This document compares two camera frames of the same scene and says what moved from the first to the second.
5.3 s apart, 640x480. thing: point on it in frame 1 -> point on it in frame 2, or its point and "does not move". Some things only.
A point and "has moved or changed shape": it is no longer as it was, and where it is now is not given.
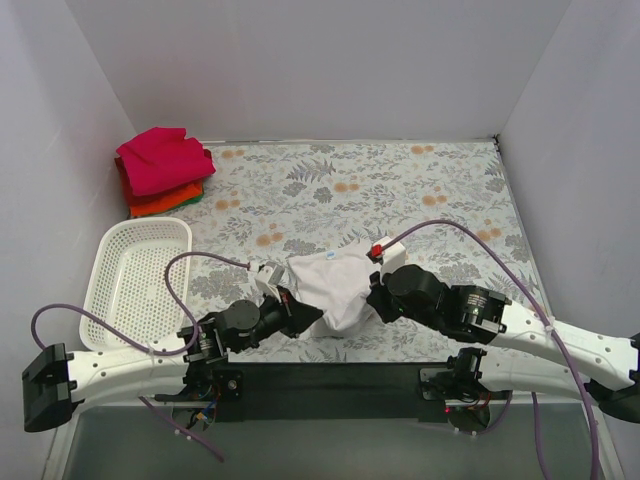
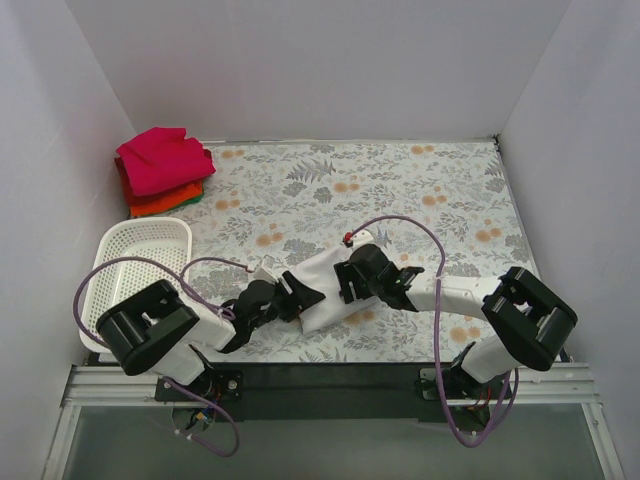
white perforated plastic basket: (128, 289) does not move
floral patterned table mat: (445, 206) does not move
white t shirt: (338, 279) has moved or changed shape
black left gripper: (302, 315) -> (288, 295)
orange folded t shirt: (158, 201) does not move
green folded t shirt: (192, 200) does not move
